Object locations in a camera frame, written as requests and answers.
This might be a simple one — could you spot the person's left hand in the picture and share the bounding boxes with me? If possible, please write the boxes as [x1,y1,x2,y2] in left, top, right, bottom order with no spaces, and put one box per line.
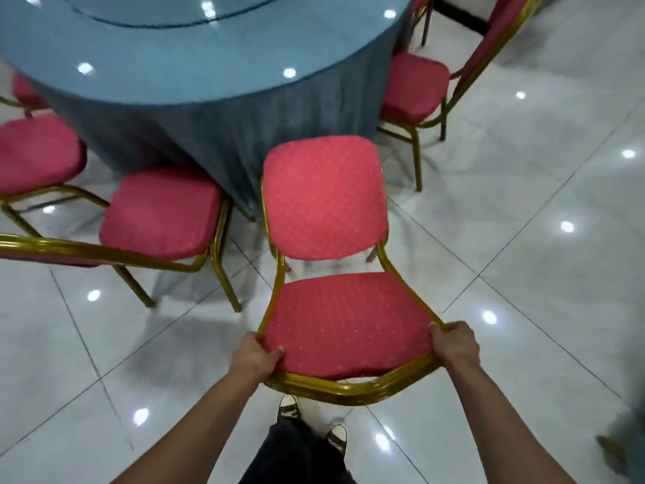
[229,331,286,387]

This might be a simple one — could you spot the person's right hand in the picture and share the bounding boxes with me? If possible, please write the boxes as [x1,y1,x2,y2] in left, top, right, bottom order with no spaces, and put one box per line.
[429,321,481,371]

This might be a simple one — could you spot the person's right forearm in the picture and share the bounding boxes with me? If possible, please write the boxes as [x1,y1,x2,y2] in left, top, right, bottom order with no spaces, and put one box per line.
[445,360,578,484]

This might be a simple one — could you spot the person's left forearm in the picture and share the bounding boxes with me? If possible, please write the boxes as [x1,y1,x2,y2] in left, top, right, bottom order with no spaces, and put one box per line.
[110,370,268,484]

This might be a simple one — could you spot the blue round table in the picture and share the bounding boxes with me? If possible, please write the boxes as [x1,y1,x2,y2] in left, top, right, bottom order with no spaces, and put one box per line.
[0,0,417,217]

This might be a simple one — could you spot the glass lazy susan turntable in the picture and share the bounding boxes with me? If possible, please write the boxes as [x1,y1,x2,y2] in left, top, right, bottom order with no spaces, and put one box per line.
[60,0,291,30]

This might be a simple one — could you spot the black white canvas sneaker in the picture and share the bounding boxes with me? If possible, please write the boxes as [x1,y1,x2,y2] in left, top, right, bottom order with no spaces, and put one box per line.
[278,394,302,421]
[325,423,349,457]

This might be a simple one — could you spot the black trousers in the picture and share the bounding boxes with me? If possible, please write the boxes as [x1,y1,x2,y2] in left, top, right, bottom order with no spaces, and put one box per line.
[239,417,356,484]

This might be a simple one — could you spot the grey-blue tablecloth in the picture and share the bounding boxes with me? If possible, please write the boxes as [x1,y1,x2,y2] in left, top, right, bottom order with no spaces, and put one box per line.
[0,0,417,217]

